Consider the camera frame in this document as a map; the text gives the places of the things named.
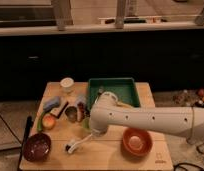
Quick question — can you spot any metal cup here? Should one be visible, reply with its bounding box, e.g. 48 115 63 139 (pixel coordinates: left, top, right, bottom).
65 106 77 122

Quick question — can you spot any brown spice bottle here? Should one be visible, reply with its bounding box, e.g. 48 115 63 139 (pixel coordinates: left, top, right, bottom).
76 96 86 122

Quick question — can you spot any small green cup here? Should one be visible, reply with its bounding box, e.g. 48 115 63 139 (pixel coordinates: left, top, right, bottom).
82 118 90 131

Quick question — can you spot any white cup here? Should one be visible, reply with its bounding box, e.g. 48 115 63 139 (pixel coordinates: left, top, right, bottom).
60 77 74 93

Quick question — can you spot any blue sponge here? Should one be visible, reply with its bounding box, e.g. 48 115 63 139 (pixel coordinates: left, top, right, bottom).
43 96 61 112

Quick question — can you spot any black stick tool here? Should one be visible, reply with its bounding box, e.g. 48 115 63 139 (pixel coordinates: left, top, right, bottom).
57 102 69 119

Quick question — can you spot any dark red bowl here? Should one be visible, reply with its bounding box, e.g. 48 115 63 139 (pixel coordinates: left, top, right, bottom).
22 133 51 162

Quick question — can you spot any red yellow apple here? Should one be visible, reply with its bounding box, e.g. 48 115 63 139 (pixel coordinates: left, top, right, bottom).
42 115 56 130

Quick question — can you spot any metal spoon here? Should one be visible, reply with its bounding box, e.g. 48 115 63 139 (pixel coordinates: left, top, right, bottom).
98 87 104 95

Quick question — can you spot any orange bowl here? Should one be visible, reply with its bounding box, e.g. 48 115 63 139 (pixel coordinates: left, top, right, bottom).
122 128 153 157

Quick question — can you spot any spice jars box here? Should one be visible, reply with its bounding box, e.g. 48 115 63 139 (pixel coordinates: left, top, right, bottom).
173 89 204 108

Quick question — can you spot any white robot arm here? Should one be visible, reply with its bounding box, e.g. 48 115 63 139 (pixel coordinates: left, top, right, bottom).
89 92 204 142

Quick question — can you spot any green pepper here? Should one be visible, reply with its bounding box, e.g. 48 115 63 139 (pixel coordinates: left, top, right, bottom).
37 112 45 132

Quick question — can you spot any green plastic tray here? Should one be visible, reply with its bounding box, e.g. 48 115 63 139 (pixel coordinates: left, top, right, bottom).
87 78 140 109

